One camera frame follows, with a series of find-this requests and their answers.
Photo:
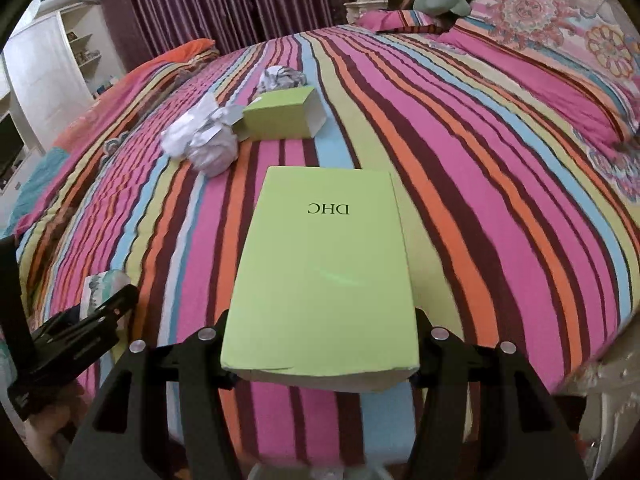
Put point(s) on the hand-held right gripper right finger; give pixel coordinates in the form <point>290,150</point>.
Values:
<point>435,355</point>

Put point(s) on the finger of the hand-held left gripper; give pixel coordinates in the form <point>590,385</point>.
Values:
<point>85,322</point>

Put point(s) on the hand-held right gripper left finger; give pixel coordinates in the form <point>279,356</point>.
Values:
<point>210,355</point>

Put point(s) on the teal patterned packet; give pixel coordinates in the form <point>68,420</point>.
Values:
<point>102,285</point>

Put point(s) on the large green cardboard box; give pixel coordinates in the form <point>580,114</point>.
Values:
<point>325,270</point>

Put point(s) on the grey paper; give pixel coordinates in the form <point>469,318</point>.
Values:
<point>212,155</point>

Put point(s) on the white paper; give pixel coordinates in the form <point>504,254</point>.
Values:
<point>180,135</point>

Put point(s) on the small green box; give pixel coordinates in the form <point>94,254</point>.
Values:
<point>275,117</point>

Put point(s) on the patterned paper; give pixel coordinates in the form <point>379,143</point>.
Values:
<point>280,77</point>

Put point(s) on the striped colourful bedspread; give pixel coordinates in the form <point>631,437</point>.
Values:
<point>450,210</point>

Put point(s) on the white cabinet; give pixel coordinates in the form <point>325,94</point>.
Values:
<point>40,70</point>

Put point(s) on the floral pink pillow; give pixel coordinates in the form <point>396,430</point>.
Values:
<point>550,50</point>

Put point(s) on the striped pillow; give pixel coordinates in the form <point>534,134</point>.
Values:
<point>395,21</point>

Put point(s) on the purple curtain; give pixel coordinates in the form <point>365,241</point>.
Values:
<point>225,0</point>

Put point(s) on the cream nightstand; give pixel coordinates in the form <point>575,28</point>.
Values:
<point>367,9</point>

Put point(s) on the cream carved bed frame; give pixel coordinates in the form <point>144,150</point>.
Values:
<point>610,400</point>

